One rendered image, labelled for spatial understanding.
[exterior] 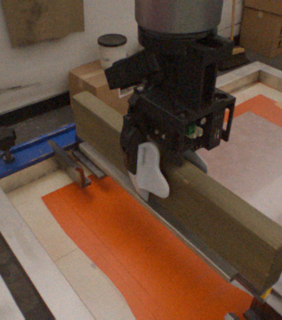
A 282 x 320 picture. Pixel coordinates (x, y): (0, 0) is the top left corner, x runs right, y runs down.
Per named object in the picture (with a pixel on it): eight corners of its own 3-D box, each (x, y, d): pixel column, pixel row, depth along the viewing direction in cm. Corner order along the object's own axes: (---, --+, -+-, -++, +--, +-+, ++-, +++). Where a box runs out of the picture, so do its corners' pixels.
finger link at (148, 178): (152, 231, 41) (166, 162, 36) (121, 201, 45) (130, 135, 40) (173, 221, 43) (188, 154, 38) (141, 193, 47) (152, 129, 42)
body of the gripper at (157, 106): (176, 174, 35) (185, 53, 28) (123, 134, 40) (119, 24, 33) (229, 145, 39) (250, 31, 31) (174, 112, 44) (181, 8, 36)
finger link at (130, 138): (123, 178, 40) (133, 106, 36) (116, 171, 41) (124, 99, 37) (155, 168, 43) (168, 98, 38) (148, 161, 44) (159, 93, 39)
